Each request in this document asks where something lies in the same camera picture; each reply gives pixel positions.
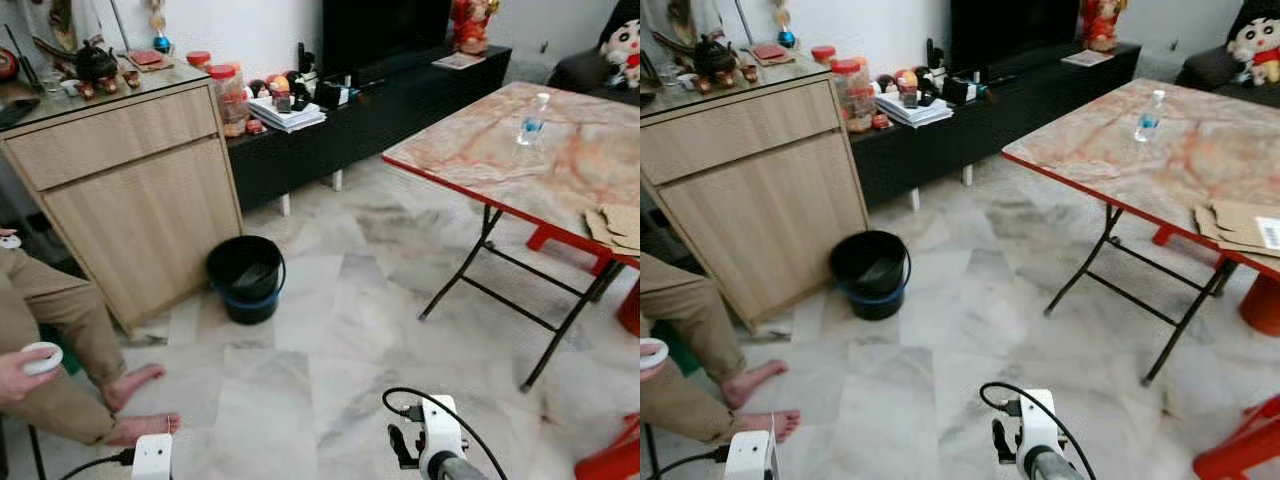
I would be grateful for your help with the yellow red plush toy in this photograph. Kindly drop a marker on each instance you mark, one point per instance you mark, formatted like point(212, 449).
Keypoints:
point(277, 82)
point(906, 76)

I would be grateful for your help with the red cube box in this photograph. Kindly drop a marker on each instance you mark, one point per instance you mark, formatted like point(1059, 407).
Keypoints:
point(280, 100)
point(908, 95)

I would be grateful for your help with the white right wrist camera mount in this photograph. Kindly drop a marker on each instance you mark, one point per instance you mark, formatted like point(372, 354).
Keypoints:
point(1040, 420)
point(442, 425)

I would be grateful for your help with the blue gold trophy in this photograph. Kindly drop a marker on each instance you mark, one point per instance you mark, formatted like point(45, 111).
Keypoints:
point(786, 39)
point(161, 43)

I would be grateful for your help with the clear glass cup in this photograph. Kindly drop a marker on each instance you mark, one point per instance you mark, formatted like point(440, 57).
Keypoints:
point(50, 80)
point(670, 75)

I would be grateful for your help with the white robed statue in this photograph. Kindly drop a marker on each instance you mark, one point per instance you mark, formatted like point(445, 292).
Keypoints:
point(695, 18)
point(65, 25)

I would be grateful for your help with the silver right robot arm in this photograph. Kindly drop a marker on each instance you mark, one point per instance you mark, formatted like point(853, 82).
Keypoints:
point(460, 470)
point(1055, 466)

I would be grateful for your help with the medium plastic jar red lid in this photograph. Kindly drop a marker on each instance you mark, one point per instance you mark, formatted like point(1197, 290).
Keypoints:
point(823, 55)
point(199, 60)

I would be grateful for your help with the black mouse plush head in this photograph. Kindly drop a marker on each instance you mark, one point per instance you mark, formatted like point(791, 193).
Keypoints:
point(258, 88)
point(886, 83)

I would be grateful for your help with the red costumed doll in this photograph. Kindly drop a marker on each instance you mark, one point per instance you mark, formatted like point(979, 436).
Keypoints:
point(473, 25)
point(1102, 24)

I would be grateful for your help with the black rubbish bin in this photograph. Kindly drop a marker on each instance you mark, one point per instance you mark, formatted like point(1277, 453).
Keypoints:
point(872, 298)
point(245, 300)

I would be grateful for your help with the person in khaki trousers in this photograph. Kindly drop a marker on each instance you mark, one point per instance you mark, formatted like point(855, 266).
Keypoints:
point(60, 310)
point(690, 320)

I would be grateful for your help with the black plastic bag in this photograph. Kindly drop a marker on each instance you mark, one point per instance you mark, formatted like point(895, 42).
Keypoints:
point(880, 272)
point(255, 275)

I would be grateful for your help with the light wood cabinet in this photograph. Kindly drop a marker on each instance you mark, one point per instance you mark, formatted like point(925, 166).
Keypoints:
point(760, 200)
point(130, 210)

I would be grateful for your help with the black low console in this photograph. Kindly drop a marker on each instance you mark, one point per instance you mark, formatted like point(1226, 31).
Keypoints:
point(400, 110)
point(1030, 105)

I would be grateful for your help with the stack of white papers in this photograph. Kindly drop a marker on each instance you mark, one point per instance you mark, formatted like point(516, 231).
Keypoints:
point(290, 120)
point(915, 115)

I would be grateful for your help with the brown paper envelope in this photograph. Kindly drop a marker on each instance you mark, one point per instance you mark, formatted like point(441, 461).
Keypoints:
point(150, 68)
point(772, 62)

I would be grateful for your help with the black incense burner pot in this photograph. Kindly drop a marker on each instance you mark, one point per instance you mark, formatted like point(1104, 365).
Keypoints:
point(717, 58)
point(97, 65)

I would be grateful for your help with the black television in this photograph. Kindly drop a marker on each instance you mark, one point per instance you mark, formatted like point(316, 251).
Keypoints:
point(1015, 32)
point(385, 35)

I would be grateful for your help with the person's right hand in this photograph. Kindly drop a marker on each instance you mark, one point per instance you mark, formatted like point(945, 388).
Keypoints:
point(15, 380)

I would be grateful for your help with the small white cup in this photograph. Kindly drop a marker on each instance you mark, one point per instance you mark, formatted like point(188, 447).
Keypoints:
point(70, 87)
point(687, 80)

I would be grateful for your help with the small flat red box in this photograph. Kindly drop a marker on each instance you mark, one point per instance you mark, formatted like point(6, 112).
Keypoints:
point(256, 127)
point(880, 122)

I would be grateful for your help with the green plastic bucket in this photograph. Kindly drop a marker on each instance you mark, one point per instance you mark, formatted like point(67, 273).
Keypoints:
point(685, 350)
point(70, 358)

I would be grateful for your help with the large plastic jar red lid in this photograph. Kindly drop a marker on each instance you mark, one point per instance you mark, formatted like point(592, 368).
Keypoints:
point(231, 100)
point(854, 95)

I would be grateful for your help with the dark grey sofa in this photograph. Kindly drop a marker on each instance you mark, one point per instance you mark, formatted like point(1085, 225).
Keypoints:
point(1205, 70)
point(575, 72)

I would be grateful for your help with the cartoon boy plush doll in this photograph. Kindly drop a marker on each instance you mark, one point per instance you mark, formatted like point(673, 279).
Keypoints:
point(1258, 45)
point(622, 45)

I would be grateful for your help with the orange red plastic stool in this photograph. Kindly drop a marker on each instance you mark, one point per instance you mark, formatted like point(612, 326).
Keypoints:
point(1262, 305)

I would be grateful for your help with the thin pale booklet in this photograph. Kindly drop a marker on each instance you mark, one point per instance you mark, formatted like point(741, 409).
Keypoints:
point(1088, 58)
point(458, 61)

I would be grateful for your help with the clear plastic water bottle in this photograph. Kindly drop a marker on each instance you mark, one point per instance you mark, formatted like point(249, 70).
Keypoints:
point(1149, 120)
point(532, 125)

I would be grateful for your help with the flattened brown cardboard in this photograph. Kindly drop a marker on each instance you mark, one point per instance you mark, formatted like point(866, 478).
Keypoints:
point(620, 228)
point(1235, 228)

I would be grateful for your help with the metal lamp stand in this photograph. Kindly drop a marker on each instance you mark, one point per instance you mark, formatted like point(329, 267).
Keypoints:
point(120, 25)
point(744, 20)

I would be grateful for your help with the round red black plaque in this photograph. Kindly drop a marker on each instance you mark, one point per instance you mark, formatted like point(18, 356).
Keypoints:
point(8, 65)

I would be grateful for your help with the white handheld controller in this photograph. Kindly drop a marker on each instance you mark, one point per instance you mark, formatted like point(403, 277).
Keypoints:
point(45, 355)
point(655, 353)
point(10, 244)

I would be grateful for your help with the black smartphone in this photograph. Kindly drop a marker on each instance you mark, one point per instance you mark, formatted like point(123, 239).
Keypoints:
point(18, 113)
point(646, 99)

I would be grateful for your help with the marble top folding table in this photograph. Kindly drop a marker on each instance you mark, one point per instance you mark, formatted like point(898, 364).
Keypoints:
point(500, 150)
point(1200, 150)

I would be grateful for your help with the red envelope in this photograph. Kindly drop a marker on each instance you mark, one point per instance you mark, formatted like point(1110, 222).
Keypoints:
point(146, 57)
point(769, 51)

